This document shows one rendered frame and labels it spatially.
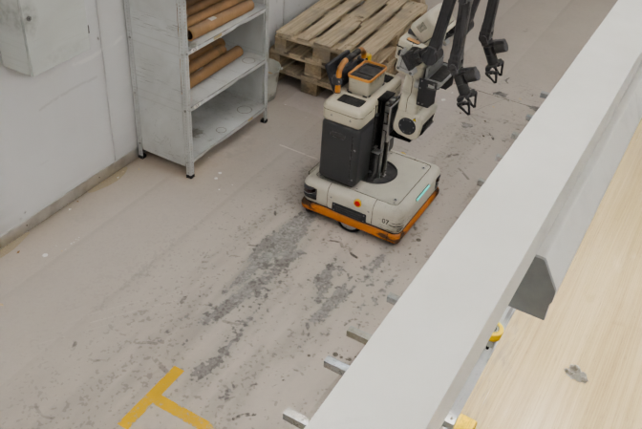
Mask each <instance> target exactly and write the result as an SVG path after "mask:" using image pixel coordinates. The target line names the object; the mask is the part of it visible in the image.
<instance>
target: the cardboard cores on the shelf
mask: <svg viewBox="0 0 642 429"><path fill-rule="evenodd" d="M253 9H254V3H253V1H252V0H186V19H187V39H188V41H192V40H194V39H196V38H198V37H200V36H202V35H204V34H206V33H208V32H211V31H213V30H215V29H217V28H219V27H221V26H222V25H224V24H226V23H227V22H229V21H231V20H233V19H235V18H237V17H239V16H241V15H243V14H245V13H247V12H249V11H252V10H253ZM243 53H244V51H243V49H242V48H241V47H240V46H235V47H233V48H232V49H230V50H229V51H227V50H226V47H225V41H224V40H223V39H222V38H218V39H216V40H215V41H213V42H211V43H209V44H207V45H206V46H204V47H202V48H200V49H199V50H197V51H196V52H194V53H192V54H190V55H189V56H188V58H189V78H190V89H191V88H193V87H194V86H196V85H197V84H199V83H200V82H202V81H204V80H205V79H207V78H208V77H210V76H211V75H213V74H215V73H216V72H218V71H219V70H221V69H222V68H223V67H225V66H226V65H228V64H229V63H231V62H232V61H234V60H235V59H237V58H238V57H240V56H241V55H243Z"/></svg>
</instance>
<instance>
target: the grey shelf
mask: <svg viewBox="0 0 642 429"><path fill-rule="evenodd" d="M123 1H124V10H125V20H126V30H127V39H128V49H129V59H130V69H131V78H132V88H133V98H134V107H135V117H136V126H137V136H138V147H139V158H141V159H144V158H146V154H144V153H143V152H142V148H143V150H146V151H148V152H150V153H153V154H155V155H158V156H160V157H163V158H165V159H168V160H170V161H173V162H175V163H178V164H180V165H183V166H185V164H186V178H188V179H193V178H194V177H195V174H194V162H195V161H196V160H197V159H199V158H200V157H201V156H203V155H204V154H205V153H206V152H207V151H208V150H209V149H210V148H212V147H213V146H215V145H217V144H218V143H220V142H222V141H223V140H225V139H227V138H228V137H230V136H231V135H232V134H234V133H235V132H236V131H238V130H239V129H241V128H242V127H243V126H245V125H246V124H247V123H249V122H250V121H251V120H253V119H254V118H256V117H257V116H259V115H260V114H261V113H263V118H261V122H263V123H266V122H268V17H269V0H265V4H264V0H252V1H253V3H254V9H253V10H252V11H249V12H247V13H245V14H243V15H241V16H239V17H237V18H235V19H233V20H231V21H229V22H227V23H226V24H224V25H222V26H221V27H219V28H217V29H215V30H213V31H211V32H208V33H206V34H204V35H202V36H200V37H198V38H196V39H194V40H192V41H188V39H187V19H186V0H129V1H128V0H123ZM177 8H178V15H177ZM129 9H130V10H129ZM264 13H265V27H264ZM130 19H131V21H130ZM180 19H181V20H180ZM184 22H185V23H184ZM178 25H179V31H178ZM131 29H132V31H131ZM218 38H222V39H223V40H224V41H225V47H226V50H227V51H229V50H230V49H232V48H233V47H235V46H240V47H241V48H242V49H243V51H244V53H243V55H241V56H240V57H238V58H237V59H235V60H234V61H232V62H231V63H229V64H228V65H226V66H225V67H223V68H222V69H221V70H219V71H218V72H216V73H215V74H213V75H211V76H210V77H208V78H207V79H205V80H204V81H202V82H200V83H199V84H197V85H196V86H194V87H193V88H191V89H190V78H189V58H188V56H189V55H190V54H192V53H194V52H196V51H197V50H199V49H200V48H202V47H204V46H206V45H207V44H209V43H211V42H213V41H215V40H216V39H218ZM132 40H133V41H132ZM133 49H134V51H133ZM134 59H135V61H134ZM180 59H181V66H180ZM186 60H187V61H186ZM186 63H187V64H186ZM263 64H264V93H263ZM135 69H136V71H135ZM181 76H182V83H181ZM136 80H137V81H136ZM187 81H188V82H187ZM138 100H139V101H138ZM139 120H140V121H139ZM140 130H141V131H140ZM188 170H189V171H188ZM192 172H193V173H192Z"/></svg>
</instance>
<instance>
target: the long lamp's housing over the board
mask: <svg viewBox="0 0 642 429"><path fill-rule="evenodd" d="M641 118H642V64H641V65H640V67H639V69H638V71H637V73H636V75H635V76H634V78H633V80H632V82H631V84H630V86H629V88H628V90H627V92H626V93H625V94H624V96H623V98H622V100H621V101H620V103H619V105H618V107H617V109H616V111H615V112H614V114H613V116H612V118H611V120H610V122H609V124H608V126H607V128H606V129H605V131H604V133H603V135H602V137H601V138H600V139H599V141H598V143H597V145H596V147H595V148H594V150H593V152H592V154H591V156H590V157H589V159H588V162H587V164H586V165H585V167H584V169H583V171H582V173H581V175H580V176H579V178H578V180H577V182H576V184H575V185H574V186H573V188H572V190H571V192H570V193H569V195H568V197H567V200H566V201H565V203H564V205H563V207H562V209H561V211H560V212H559V214H558V216H557V218H556V220H555V221H554V223H553V225H552V227H551V229H550V230H549V232H548V233H547V235H546V237H545V239H544V241H543V243H542V245H541V247H540V248H539V250H538V252H537V254H536V256H535V257H534V259H533V261H532V263H531V265H530V266H529V268H528V270H527V272H526V274H525V275H524V278H523V280H522V282H521V284H520V285H519V286H518V288H517V290H516V292H515V293H514V295H513V297H512V299H511V301H510V302H509V304H508V306H509V307H511V308H514V309H516V310H518V311H522V312H525V313H527V314H530V315H532V316H534V317H537V318H539V319H542V320H545V318H546V314H547V311H548V308H549V305H550V304H551V303H552V301H553V299H554V297H555V295H556V293H557V291H558V289H559V287H560V286H561V284H562V282H563V280H564V278H565V275H566V273H567V270H568V268H569V266H570V264H571V262H572V260H573V258H574V256H575V254H576V252H577V250H578V248H579V246H580V244H581V242H582V240H583V238H584V236H585V234H586V232H587V230H588V228H589V225H590V223H591V221H592V219H593V217H594V215H595V212H596V210H597V208H598V206H599V204H600V203H601V201H602V199H603V197H604V195H605V193H606V191H607V189H608V187H609V185H610V181H611V179H612V177H613V175H614V173H615V171H616V169H617V167H618V165H619V163H620V161H621V160H622V158H623V156H624V154H625V151H626V149H627V147H628V145H629V143H630V141H631V138H632V136H633V134H634V132H635V130H636V128H637V126H638V124H639V122H640V119H641Z"/></svg>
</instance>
